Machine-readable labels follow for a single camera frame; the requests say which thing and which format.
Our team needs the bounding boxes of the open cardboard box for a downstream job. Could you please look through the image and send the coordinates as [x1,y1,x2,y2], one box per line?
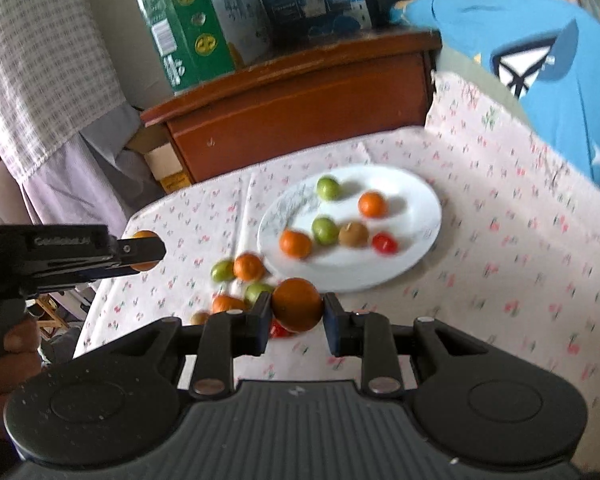
[125,125,193,195]

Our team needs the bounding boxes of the cherry print tablecloth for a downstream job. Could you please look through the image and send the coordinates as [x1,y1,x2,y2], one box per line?
[72,69,600,463]

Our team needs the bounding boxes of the lavender cloth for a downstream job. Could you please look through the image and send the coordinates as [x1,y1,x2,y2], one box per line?
[20,102,168,228]

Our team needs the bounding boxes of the white plate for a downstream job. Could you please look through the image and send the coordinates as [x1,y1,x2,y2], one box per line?
[256,164,442,293]

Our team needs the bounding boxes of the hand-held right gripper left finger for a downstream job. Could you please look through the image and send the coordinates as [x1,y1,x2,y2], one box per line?
[130,291,274,397]

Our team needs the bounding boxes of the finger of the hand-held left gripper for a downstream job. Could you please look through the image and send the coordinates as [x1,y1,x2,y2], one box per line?
[114,237,167,277]

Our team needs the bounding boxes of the plaid cloth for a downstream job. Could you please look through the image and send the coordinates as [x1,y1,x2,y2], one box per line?
[0,0,126,183]

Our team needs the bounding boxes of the green jujube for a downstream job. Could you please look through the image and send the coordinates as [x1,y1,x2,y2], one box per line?
[315,176,341,202]
[210,260,237,283]
[312,216,340,246]
[244,283,274,307]

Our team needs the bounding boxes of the person's left hand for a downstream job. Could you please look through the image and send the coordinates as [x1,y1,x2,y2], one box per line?
[0,316,44,440]

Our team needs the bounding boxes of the brown wooden cabinet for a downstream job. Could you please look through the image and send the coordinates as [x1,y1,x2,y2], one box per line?
[140,27,443,184]

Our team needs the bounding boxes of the blue garment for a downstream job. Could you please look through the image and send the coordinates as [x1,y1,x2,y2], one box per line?
[390,0,600,201]

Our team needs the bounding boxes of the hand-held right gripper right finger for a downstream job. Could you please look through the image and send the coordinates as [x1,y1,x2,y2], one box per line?
[322,292,473,396]

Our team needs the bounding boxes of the green carton box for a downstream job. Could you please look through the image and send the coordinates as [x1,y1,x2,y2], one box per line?
[135,0,273,95]

